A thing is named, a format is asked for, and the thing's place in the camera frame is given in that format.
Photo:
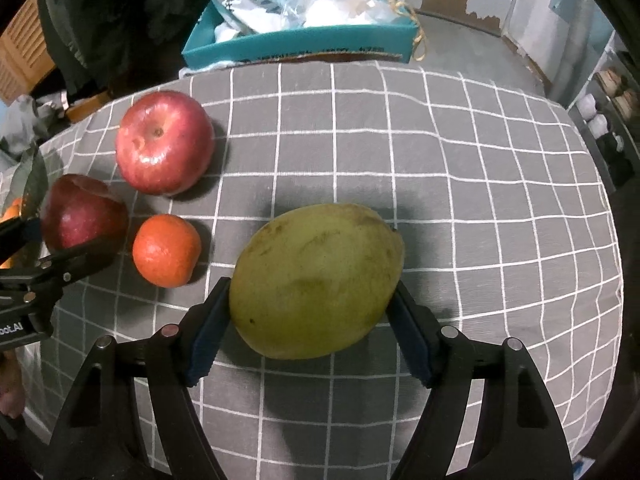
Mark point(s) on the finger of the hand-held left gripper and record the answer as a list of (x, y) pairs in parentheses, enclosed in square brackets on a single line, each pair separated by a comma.
[(75, 260), (22, 232)]

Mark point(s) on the person's left hand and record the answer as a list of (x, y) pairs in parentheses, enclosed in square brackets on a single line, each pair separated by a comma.
[(10, 385)]

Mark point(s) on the dark red apple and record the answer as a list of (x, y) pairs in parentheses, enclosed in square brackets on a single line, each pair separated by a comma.
[(82, 210)]

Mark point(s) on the wooden louvered door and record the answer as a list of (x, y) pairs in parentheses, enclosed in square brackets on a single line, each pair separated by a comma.
[(22, 55)]

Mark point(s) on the teal plastic basket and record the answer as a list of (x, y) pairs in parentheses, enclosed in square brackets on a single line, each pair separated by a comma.
[(300, 42)]

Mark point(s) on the large orange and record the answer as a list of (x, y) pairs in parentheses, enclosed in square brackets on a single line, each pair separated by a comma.
[(10, 210)]

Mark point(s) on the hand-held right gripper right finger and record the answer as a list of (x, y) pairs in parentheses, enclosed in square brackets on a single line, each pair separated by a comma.
[(414, 342)]

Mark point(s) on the wooden crate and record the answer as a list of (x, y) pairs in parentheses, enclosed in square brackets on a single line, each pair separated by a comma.
[(87, 106)]

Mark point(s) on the green mango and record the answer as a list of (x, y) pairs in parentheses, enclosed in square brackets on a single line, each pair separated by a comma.
[(315, 280)]

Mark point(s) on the shoe rack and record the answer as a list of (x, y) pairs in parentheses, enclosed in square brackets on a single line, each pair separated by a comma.
[(607, 120)]

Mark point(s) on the small tangerine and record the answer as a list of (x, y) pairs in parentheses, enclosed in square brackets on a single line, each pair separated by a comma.
[(166, 250)]

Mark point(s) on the black hanging jacket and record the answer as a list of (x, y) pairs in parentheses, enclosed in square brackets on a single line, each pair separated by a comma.
[(110, 20)]

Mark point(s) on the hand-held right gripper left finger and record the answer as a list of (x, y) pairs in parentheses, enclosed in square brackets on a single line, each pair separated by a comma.
[(206, 342)]

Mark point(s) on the grey checked tablecloth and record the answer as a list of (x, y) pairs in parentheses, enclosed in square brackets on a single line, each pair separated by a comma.
[(450, 185)]

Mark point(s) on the grey clothing pile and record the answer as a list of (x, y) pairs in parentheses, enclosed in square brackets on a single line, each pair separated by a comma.
[(25, 130)]

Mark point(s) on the light red apple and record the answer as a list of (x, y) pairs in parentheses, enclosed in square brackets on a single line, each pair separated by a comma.
[(165, 142)]

